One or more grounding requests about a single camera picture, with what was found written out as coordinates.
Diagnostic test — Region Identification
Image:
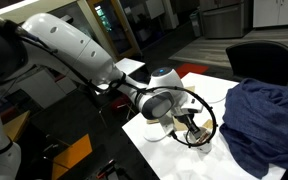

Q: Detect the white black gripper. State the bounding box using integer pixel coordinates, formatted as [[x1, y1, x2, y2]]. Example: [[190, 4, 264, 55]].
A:
[[159, 97, 204, 144]]

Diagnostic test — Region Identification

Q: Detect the white marker with red cap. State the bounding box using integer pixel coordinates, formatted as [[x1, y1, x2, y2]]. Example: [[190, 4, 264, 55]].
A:
[[197, 131, 212, 143]]

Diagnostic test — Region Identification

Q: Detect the wide tan paper sheet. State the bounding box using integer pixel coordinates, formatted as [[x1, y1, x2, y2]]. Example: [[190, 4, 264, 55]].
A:
[[173, 116, 189, 132]]

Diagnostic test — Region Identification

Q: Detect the white ceramic mug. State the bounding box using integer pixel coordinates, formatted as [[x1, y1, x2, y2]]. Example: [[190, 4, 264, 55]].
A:
[[183, 126, 213, 154]]

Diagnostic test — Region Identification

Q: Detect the small white round plate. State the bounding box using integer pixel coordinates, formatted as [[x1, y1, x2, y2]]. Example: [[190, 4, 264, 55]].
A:
[[202, 89, 227, 105]]

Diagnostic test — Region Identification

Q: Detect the large white round plate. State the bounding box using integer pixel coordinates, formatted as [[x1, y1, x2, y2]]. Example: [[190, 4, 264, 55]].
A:
[[143, 124, 172, 143]]

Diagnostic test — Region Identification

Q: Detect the long tan paper strip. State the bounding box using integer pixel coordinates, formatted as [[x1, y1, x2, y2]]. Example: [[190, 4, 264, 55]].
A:
[[146, 117, 161, 125]]

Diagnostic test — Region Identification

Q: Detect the blue crumpled cloth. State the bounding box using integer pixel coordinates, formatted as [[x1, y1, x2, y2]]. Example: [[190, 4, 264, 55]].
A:
[[219, 78, 288, 179]]

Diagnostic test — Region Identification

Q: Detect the small white side table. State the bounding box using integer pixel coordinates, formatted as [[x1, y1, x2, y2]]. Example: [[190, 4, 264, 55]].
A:
[[114, 57, 146, 76]]

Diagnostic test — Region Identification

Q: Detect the black chair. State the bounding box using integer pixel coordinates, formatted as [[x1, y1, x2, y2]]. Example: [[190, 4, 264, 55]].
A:
[[225, 39, 288, 87]]

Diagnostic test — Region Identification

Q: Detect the orange black clamp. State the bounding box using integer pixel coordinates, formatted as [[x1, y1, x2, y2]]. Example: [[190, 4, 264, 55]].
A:
[[95, 159, 118, 180]]

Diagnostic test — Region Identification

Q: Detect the grey trash bin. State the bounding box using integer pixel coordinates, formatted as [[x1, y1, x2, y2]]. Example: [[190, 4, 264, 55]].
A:
[[189, 9, 203, 38]]

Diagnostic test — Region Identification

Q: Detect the stainless steel appliance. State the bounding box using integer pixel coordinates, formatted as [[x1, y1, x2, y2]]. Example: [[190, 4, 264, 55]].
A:
[[199, 0, 248, 39]]

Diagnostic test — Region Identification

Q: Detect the white cabinet row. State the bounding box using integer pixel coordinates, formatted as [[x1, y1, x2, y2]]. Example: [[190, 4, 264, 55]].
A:
[[253, 0, 288, 28]]

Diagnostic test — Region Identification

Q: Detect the white rolling cabinet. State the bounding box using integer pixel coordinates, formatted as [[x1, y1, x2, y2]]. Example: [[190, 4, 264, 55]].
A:
[[15, 66, 67, 109]]

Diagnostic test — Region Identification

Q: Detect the wooden door frame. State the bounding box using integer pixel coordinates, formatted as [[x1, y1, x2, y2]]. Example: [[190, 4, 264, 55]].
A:
[[77, 0, 142, 62]]

